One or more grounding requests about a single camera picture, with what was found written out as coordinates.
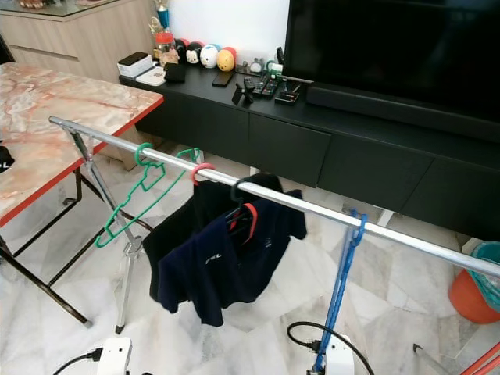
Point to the black round plush toy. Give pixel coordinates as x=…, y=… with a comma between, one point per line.
x=180, y=51

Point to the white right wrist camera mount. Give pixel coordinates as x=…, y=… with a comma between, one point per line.
x=340, y=359

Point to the white blue round plush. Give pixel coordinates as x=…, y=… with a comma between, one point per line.
x=208, y=56

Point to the black desk stand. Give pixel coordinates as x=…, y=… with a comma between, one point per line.
x=287, y=95

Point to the black soundbar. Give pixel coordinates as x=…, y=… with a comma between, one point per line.
x=398, y=105

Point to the white box black lid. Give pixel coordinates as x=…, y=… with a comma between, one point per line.
x=134, y=66

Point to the yellow orange round plush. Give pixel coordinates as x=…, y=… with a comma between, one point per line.
x=226, y=60

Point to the silver metal clothes rack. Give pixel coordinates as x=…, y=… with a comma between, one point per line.
x=281, y=200

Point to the glass jar red lid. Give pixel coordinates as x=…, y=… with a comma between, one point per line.
x=165, y=48

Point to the gold blue trophy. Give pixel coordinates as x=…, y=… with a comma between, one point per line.
x=162, y=16

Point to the black polo shirt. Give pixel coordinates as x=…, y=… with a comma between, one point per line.
x=5, y=156

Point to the green plastic hanger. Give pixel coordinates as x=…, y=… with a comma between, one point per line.
x=138, y=155

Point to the navy polo shirt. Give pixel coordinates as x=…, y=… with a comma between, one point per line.
x=226, y=266

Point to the black wallet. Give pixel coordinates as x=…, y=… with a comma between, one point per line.
x=174, y=73

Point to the blue plastic hanger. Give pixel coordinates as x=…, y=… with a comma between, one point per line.
x=343, y=281

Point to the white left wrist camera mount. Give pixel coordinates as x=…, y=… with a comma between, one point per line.
x=116, y=358

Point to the light wooden sideboard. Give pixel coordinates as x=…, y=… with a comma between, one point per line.
x=70, y=39

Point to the black phone stand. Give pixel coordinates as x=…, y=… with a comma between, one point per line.
x=241, y=94

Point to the small grey figurine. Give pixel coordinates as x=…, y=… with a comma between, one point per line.
x=254, y=66

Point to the black remote control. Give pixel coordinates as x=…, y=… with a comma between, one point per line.
x=266, y=86

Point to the black smartphone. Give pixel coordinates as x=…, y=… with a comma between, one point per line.
x=223, y=78

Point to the orange bucket teal bag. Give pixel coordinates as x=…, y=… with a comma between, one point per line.
x=473, y=301

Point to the black television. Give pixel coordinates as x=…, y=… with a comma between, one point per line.
x=391, y=47

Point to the marble folding table red edge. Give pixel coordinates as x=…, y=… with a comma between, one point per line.
x=62, y=117

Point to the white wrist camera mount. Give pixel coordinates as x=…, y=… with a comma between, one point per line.
x=340, y=359
x=116, y=358

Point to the green white small gadget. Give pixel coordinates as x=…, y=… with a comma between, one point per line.
x=275, y=69

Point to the flat white pouch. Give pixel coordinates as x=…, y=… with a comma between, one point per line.
x=151, y=76

